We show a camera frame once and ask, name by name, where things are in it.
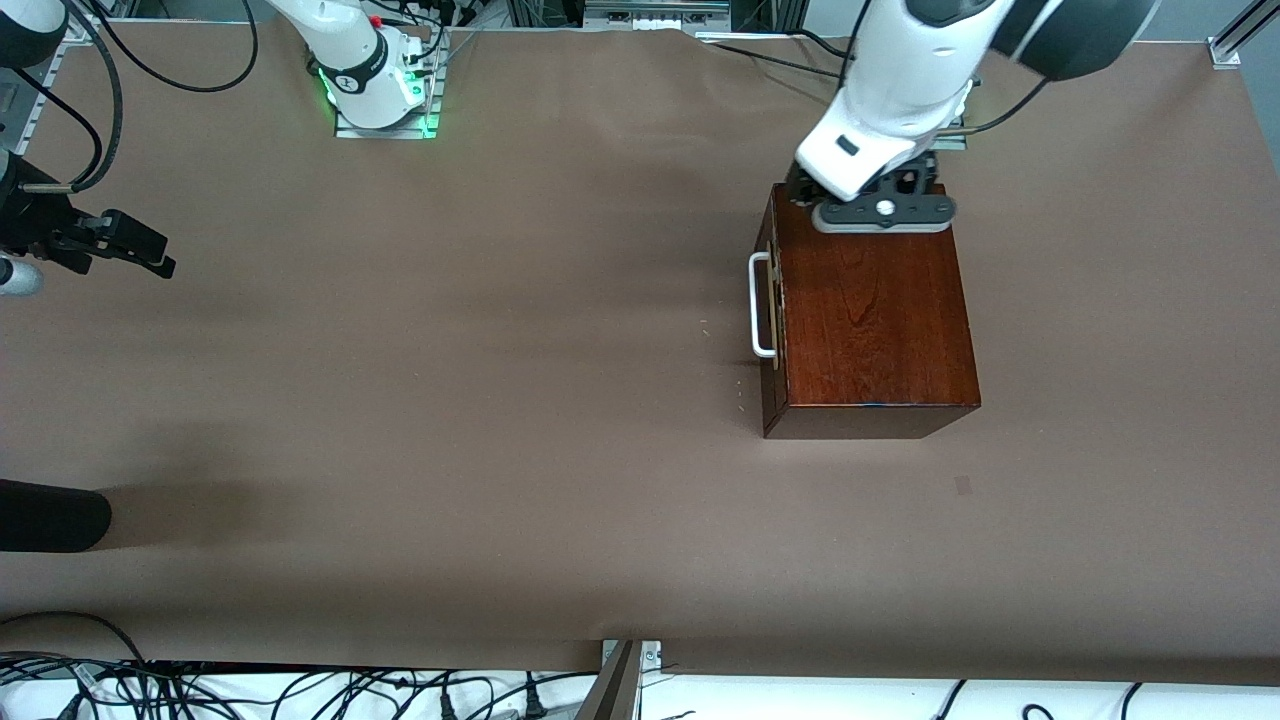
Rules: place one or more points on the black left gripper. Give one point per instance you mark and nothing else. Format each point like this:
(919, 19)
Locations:
(797, 183)

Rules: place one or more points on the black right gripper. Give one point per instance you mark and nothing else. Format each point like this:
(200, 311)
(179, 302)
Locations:
(28, 222)

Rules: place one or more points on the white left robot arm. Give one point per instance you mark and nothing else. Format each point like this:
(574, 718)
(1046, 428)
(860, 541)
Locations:
(900, 80)

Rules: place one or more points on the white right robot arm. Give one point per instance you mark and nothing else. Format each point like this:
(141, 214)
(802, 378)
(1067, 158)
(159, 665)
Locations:
(350, 60)

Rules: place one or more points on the dark wooden drawer cabinet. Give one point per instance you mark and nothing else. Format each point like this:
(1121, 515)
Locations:
(880, 320)

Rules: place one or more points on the black cylinder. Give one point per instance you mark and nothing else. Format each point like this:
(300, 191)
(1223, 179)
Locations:
(50, 515)

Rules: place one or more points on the brown table cover sheet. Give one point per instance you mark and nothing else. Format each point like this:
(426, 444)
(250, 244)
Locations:
(500, 450)

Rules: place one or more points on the black power plug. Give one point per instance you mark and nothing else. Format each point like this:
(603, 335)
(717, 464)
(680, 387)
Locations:
(534, 704)
(447, 706)

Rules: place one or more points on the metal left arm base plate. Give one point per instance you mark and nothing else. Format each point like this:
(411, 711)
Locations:
(955, 143)

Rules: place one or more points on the aluminium frame structure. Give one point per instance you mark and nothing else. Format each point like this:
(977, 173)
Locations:
(770, 12)

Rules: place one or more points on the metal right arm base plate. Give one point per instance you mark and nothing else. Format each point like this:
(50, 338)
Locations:
(385, 133)

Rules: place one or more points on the grey metal rail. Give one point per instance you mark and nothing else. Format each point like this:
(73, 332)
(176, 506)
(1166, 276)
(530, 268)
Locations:
(655, 8)

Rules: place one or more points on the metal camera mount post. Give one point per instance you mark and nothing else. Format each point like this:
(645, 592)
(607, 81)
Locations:
(615, 690)

